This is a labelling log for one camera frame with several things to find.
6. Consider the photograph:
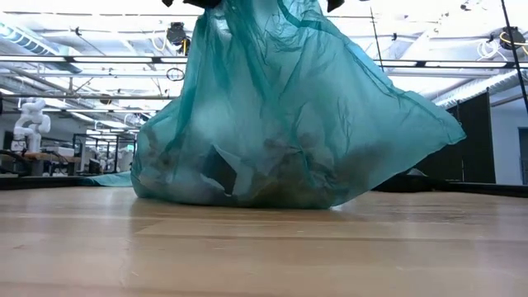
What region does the black glove gray cuff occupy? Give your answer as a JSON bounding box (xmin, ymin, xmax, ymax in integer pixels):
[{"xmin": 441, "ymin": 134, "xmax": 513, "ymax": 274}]
[{"xmin": 387, "ymin": 167, "xmax": 439, "ymax": 193}]

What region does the teal plastic trash bag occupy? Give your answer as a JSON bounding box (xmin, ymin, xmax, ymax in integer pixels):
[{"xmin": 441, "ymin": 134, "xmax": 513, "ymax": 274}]
[{"xmin": 130, "ymin": 0, "xmax": 468, "ymax": 210}]

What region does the wooden workbench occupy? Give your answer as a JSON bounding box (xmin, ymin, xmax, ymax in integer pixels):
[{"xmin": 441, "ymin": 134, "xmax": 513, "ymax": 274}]
[{"xmin": 0, "ymin": 150, "xmax": 83, "ymax": 177}]

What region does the black hanging cable coil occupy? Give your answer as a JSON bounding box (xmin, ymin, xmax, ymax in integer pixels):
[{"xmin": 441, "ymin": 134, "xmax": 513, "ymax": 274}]
[{"xmin": 165, "ymin": 67, "xmax": 186, "ymax": 83}]

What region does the black partition curtain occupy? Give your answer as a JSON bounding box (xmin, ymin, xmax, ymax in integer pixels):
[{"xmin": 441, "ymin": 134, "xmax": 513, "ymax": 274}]
[{"xmin": 416, "ymin": 91, "xmax": 497, "ymax": 185}]

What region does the black reel with yellow cable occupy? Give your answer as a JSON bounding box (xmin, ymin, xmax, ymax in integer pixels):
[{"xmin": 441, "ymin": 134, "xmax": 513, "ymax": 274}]
[{"xmin": 498, "ymin": 26, "xmax": 528, "ymax": 54}]

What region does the white robot figure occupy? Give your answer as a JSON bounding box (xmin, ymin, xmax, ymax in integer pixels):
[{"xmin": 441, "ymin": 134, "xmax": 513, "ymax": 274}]
[{"xmin": 11, "ymin": 97, "xmax": 52, "ymax": 154}]

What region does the folded teal bag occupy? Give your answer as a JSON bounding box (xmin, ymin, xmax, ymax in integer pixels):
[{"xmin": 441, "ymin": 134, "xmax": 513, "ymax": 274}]
[{"xmin": 82, "ymin": 171, "xmax": 135, "ymax": 188}]

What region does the black frame rack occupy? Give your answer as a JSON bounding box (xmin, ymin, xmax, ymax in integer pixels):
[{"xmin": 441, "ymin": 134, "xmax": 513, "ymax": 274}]
[{"xmin": 72, "ymin": 132, "xmax": 139, "ymax": 172}]

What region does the thin black hanging cable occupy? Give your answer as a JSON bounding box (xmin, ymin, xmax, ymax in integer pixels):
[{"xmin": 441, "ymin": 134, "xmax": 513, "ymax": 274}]
[{"xmin": 369, "ymin": 7, "xmax": 387, "ymax": 73}]

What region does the long black slanted cable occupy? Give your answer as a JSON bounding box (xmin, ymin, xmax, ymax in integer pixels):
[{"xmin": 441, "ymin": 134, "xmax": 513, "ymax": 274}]
[{"xmin": 500, "ymin": 0, "xmax": 528, "ymax": 113}]

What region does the black hanging cable reel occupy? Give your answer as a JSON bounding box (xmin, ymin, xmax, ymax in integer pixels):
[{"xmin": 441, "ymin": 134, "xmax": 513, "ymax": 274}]
[{"xmin": 166, "ymin": 21, "xmax": 193, "ymax": 57}]

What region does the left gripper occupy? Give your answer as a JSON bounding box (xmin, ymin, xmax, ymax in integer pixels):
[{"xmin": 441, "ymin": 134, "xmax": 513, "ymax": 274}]
[{"xmin": 161, "ymin": 0, "xmax": 224, "ymax": 10}]

